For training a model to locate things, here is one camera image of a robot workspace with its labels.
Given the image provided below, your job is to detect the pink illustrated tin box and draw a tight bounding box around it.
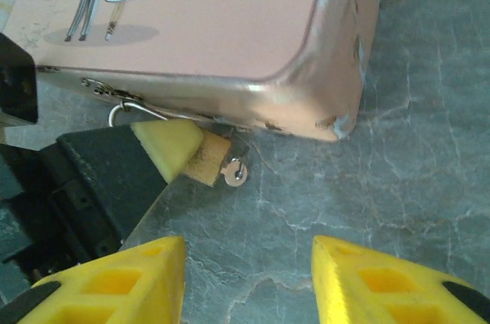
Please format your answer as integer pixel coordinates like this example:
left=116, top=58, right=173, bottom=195
left=2, top=0, right=392, bottom=144

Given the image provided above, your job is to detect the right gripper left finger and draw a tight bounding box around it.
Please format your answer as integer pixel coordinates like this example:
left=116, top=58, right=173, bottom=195
left=0, top=234, right=188, bottom=324

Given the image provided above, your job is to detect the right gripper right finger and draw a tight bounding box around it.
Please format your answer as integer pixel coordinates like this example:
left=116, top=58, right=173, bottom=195
left=310, top=234, right=490, bottom=324

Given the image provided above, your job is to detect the small brass padlock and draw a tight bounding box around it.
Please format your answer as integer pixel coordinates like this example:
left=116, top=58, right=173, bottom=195
left=108, top=100, right=234, bottom=190

